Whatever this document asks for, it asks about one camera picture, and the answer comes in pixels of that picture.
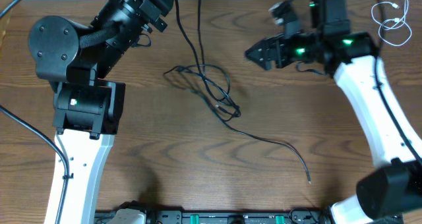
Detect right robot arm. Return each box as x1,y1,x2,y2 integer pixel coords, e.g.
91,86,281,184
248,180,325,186
245,0,421,223

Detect white USB cable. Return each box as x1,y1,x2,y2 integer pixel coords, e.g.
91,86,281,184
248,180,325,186
371,0,413,47

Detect long black cable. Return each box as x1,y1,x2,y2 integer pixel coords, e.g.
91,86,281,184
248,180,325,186
173,0,312,184

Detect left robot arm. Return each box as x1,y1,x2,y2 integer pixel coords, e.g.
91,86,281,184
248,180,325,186
29,0,174,223

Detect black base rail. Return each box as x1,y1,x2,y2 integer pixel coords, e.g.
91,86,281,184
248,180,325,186
94,208,332,224

